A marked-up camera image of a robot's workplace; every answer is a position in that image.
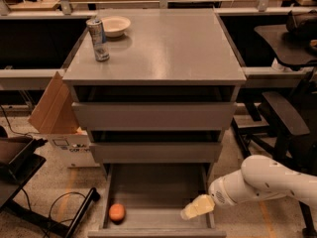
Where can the grey middle drawer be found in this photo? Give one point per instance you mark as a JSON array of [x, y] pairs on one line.
[[155, 146]]

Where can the silver blue drink can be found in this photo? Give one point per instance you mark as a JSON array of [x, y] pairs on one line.
[[99, 42]]

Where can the grey top drawer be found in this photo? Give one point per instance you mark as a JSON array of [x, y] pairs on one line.
[[157, 108]]

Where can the grey drawer cabinet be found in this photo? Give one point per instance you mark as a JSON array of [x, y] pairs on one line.
[[162, 47]]

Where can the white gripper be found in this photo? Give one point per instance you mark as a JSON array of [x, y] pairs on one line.
[[220, 191]]

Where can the grey drawer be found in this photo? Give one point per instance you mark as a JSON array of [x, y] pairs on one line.
[[157, 108], [155, 146], [153, 196]]

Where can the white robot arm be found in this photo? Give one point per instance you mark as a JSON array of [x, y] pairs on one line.
[[259, 178]]

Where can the open cardboard box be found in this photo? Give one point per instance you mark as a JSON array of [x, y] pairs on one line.
[[54, 118]]

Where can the black office chair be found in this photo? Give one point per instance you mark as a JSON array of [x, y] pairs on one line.
[[290, 133]]

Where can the black stand on left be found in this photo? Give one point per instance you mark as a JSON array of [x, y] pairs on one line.
[[18, 164]]

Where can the white ceramic bowl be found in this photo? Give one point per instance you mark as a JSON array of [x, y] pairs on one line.
[[115, 26]]

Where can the orange fruit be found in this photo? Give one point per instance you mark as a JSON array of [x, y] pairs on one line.
[[117, 212]]

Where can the grey bottom drawer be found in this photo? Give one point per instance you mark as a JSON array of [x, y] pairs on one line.
[[153, 196]]

